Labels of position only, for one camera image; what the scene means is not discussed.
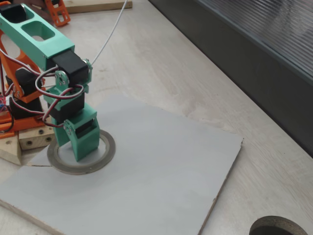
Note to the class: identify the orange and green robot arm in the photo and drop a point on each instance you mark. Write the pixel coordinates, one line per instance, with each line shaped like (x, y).
(41, 46)

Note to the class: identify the white laminated board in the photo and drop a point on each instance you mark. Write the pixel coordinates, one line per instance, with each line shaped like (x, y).
(146, 191)

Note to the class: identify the orange leader arm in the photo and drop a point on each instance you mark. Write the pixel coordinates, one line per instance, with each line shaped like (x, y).
(60, 17)

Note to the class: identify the orange circuit board mount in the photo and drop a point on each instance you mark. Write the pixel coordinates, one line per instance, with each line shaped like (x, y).
(6, 135)

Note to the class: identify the red controller circuit board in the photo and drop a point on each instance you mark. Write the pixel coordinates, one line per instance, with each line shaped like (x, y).
(2, 102)

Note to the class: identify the triangular wooden wedge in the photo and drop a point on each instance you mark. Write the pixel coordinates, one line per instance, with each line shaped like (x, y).
(9, 151)

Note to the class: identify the ribbed glass desk partition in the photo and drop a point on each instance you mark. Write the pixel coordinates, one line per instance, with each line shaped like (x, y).
(244, 49)

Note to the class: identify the green gripper black servo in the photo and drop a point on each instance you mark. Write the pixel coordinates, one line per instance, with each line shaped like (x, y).
(84, 127)

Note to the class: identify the pale wooden base block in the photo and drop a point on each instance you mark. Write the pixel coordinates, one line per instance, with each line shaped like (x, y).
(34, 140)

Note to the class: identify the wooden plank under leader arm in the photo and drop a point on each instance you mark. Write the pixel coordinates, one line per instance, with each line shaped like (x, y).
(97, 6)

